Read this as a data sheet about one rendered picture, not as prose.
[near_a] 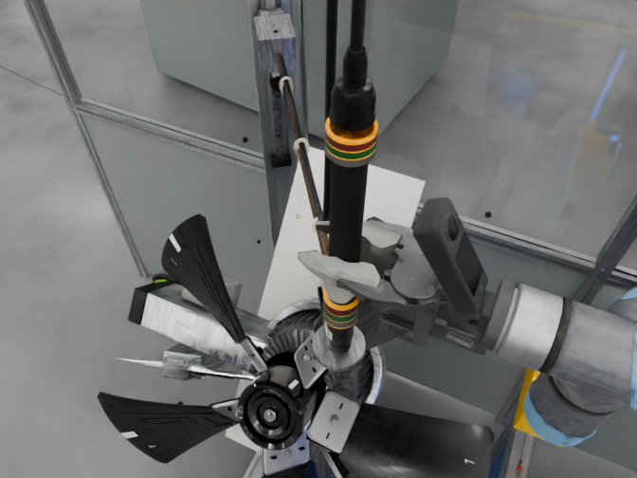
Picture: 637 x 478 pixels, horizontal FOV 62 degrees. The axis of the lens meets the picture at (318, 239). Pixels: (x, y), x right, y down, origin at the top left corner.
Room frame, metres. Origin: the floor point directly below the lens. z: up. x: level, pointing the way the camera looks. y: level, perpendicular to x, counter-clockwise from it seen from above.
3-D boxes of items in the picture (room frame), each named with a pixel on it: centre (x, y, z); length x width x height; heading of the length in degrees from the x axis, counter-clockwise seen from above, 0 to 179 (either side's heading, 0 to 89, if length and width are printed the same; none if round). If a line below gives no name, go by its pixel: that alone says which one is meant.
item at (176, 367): (0.50, 0.28, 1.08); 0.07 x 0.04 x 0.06; 76
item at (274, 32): (0.97, 0.08, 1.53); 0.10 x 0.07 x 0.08; 10
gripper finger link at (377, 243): (0.38, -0.04, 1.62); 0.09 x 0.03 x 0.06; 55
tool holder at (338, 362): (0.36, -0.02, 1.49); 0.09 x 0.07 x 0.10; 10
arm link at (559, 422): (0.25, -0.28, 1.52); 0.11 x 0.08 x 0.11; 129
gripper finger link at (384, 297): (0.31, -0.06, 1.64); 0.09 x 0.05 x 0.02; 75
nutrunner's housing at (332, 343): (0.35, -0.03, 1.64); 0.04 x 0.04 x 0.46
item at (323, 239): (0.65, 0.03, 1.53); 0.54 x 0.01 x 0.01; 10
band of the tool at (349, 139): (0.35, -0.03, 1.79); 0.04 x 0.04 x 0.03
